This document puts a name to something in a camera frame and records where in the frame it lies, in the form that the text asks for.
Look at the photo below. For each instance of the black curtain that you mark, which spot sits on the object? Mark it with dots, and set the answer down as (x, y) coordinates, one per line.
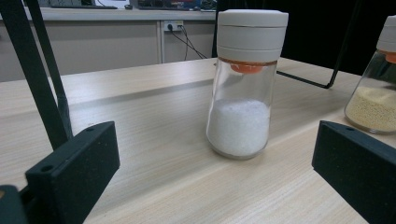
(311, 31)

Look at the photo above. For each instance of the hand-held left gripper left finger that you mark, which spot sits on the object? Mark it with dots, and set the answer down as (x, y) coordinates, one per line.
(74, 168)

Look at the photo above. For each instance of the glass shaker jar yellow granules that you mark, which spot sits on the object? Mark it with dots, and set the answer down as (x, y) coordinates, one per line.
(373, 109)

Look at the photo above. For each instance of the thin black stand pole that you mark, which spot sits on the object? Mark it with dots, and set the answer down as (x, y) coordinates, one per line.
(51, 68)

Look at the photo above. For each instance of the monitor with red screen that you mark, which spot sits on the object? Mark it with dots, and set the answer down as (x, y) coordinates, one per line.
(168, 3)

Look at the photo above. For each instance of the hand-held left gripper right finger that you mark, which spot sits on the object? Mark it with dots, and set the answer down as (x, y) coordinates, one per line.
(358, 165)

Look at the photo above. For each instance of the white counter with cabinets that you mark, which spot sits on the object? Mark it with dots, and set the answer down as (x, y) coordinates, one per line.
(109, 43)

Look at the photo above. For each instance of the white wall socket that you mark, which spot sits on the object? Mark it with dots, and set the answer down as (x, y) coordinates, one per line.
(174, 23)

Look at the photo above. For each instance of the glass shaker jar white granules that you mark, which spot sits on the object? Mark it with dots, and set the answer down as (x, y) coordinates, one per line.
(239, 130)

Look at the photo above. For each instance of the thick black stand bar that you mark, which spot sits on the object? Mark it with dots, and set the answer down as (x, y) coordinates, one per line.
(34, 74)

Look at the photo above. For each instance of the black keyboard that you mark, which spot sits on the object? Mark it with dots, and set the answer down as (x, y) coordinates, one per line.
(84, 6)

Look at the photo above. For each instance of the black computer mouse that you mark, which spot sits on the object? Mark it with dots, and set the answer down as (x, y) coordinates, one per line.
(128, 6)

